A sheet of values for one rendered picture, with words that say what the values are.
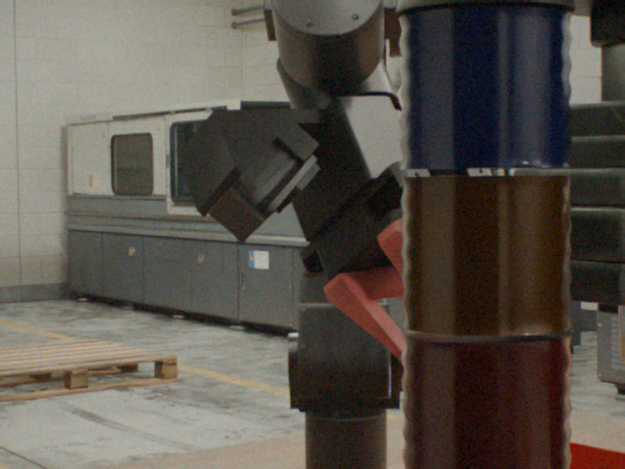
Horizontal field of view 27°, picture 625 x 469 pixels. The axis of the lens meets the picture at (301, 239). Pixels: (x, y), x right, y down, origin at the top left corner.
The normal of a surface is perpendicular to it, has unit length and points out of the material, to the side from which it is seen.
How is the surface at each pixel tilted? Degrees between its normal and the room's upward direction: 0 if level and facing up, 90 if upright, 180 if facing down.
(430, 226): 76
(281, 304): 90
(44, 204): 90
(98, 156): 90
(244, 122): 59
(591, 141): 90
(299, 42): 144
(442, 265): 104
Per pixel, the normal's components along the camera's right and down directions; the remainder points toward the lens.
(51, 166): 0.56, 0.04
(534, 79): 0.43, -0.20
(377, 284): 0.48, -0.54
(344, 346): -0.06, -0.18
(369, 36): 0.71, 0.64
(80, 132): -0.83, 0.04
